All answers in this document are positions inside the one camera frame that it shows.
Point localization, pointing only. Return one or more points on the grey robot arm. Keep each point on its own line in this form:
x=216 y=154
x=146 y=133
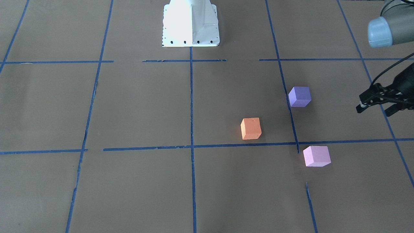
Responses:
x=394 y=26

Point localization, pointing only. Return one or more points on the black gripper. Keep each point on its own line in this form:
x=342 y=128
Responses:
x=406 y=80

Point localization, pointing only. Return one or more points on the pink foam cube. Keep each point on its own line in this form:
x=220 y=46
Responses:
x=316 y=156

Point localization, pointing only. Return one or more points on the purple foam cube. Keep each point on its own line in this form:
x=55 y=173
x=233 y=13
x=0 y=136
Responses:
x=299 y=96

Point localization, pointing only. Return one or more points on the orange foam cube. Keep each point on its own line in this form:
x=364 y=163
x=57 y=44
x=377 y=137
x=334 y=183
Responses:
x=250 y=128

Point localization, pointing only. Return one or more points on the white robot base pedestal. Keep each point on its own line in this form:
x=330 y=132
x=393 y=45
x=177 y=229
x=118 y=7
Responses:
x=190 y=23

